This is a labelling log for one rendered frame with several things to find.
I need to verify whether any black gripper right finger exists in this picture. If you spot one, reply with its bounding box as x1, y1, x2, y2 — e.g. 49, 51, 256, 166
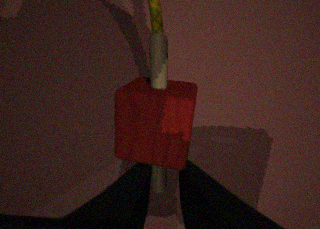
179, 160, 285, 229

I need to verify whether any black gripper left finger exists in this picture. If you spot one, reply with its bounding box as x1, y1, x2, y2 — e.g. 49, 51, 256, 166
0, 162, 152, 229

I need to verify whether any red wooden block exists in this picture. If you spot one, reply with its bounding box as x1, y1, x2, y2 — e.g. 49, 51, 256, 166
115, 77, 198, 170

